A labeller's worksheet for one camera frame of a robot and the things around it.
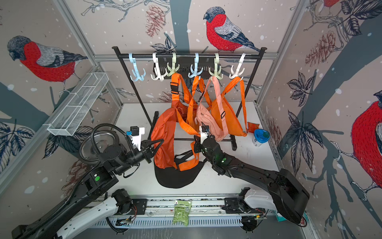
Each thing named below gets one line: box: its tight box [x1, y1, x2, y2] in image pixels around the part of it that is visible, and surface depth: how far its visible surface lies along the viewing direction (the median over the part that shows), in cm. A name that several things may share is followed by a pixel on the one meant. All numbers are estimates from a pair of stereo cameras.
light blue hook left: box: [128, 52, 146, 82], surface depth 69 cm
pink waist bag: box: [194, 76, 230, 142], surface depth 92 cm
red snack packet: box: [247, 121, 260, 133], surface depth 106 cm
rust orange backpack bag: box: [151, 101, 201, 172], surface depth 69 cm
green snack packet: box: [172, 200, 192, 227], surface depth 73 cm
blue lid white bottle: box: [252, 128, 271, 147], surface depth 92 cm
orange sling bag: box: [210, 76, 248, 137], surface depth 92 cm
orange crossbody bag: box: [185, 75, 213, 136], surface depth 74 cm
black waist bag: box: [153, 150, 208, 189], surface depth 85 cm
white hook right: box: [228, 52, 247, 79], surface depth 67 cm
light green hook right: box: [208, 52, 224, 80], surface depth 62 cm
